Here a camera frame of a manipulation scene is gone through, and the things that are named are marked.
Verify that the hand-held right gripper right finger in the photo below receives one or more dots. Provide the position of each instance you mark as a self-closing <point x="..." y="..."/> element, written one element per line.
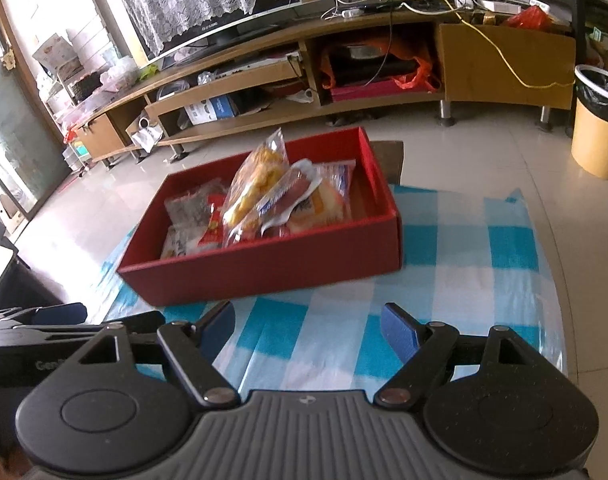
<point x="401" y="330"/>

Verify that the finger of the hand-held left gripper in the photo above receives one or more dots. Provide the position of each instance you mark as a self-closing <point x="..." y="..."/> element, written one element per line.
<point x="59" y="313"/>
<point x="144" y="321"/>

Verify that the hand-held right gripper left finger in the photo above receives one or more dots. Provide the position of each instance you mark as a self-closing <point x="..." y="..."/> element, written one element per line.
<point x="216" y="327"/>

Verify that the silver foil snack packet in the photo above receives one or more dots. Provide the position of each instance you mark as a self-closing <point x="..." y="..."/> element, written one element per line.
<point x="179" y="245"/>

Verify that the red cardboard box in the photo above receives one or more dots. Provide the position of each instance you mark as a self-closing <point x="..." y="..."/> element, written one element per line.
<point x="284" y="265"/>

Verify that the dark jerky packet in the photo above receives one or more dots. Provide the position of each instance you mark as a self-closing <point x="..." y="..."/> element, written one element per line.
<point x="191" y="205"/>

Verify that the round bun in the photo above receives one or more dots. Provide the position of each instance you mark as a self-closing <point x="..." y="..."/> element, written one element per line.
<point x="329" y="205"/>

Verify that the yellow puffed snack bag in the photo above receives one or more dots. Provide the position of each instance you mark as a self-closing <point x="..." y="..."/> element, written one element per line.
<point x="254" y="185"/>

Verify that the blue checked tablecloth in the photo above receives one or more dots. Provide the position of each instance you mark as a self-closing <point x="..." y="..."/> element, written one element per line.
<point x="459" y="260"/>

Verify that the brown wooden board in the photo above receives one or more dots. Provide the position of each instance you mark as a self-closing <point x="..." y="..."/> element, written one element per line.
<point x="389" y="160"/>

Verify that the white paper bag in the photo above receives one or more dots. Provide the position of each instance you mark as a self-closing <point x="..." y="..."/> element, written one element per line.
<point x="146" y="135"/>

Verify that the glass sliding door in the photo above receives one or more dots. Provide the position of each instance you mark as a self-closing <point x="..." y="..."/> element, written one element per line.
<point x="14" y="125"/>

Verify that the blue white carton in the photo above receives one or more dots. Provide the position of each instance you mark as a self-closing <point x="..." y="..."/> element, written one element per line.
<point x="209" y="110"/>

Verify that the black woven basket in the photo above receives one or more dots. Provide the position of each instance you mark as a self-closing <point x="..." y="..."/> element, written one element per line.
<point x="84" y="84"/>

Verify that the magenta flat box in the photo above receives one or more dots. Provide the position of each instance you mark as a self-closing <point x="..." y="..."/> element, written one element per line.
<point x="374" y="92"/>

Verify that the white plastic bag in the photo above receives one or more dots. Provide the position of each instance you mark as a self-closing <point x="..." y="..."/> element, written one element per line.
<point x="116" y="72"/>

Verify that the orange plastic bag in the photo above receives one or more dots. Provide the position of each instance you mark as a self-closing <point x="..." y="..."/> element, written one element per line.
<point x="424" y="75"/>

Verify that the white set-top box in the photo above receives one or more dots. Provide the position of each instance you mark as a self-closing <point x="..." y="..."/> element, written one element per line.
<point x="254" y="65"/>

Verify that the yellow trash bin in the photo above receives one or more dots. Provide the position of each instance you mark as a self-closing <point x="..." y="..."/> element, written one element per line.
<point x="594" y="145"/>

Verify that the wooden television stand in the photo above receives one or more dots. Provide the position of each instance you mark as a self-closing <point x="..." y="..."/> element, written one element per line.
<point x="504" y="65"/>

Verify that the white lace cloth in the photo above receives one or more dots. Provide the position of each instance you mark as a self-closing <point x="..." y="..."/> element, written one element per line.
<point x="184" y="5"/>

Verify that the white power strip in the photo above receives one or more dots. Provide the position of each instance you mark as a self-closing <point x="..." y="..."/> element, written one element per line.
<point x="351" y="11"/>

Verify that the red plastic bag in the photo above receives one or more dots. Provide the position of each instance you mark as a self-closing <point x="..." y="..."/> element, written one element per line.
<point x="529" y="17"/>

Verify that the black shelf rack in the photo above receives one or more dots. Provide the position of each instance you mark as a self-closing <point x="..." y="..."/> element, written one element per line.
<point x="579" y="10"/>

